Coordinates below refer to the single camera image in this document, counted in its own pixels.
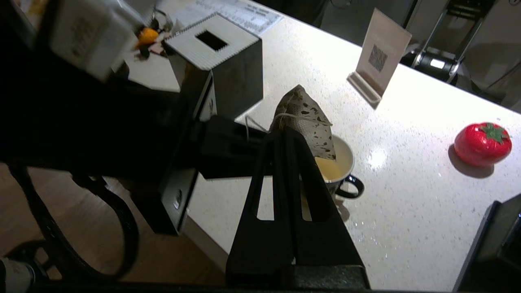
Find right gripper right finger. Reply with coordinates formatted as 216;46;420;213
285;127;371;289

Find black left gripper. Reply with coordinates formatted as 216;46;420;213
81;73;267;236

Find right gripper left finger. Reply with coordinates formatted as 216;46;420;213
226;127;296;285

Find grey tea bag wrapper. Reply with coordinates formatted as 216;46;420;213
269;85;337;161

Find black glossy tissue box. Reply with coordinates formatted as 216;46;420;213
165;12;264;121

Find black mug white inside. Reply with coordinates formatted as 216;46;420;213
301;134;365;201

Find brown snack packet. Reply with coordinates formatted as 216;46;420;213
149;41;172;56

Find printed paper sheet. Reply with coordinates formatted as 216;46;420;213
171;0;284;37

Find yellow toy corn cob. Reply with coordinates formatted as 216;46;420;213
138;27;160;46

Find black rectangular serving tray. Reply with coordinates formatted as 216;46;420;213
453;244;521;293

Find black compartment sachet box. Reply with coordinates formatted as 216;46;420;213
474;193;521;265

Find QR code sign stand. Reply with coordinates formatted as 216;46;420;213
347;8;412;109

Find red tomato-shaped timer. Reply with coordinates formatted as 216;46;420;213
454;122;512;168

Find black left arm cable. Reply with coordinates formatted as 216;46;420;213
8;163;140;282

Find black ring-shaped part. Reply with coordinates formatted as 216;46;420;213
3;239;51;282

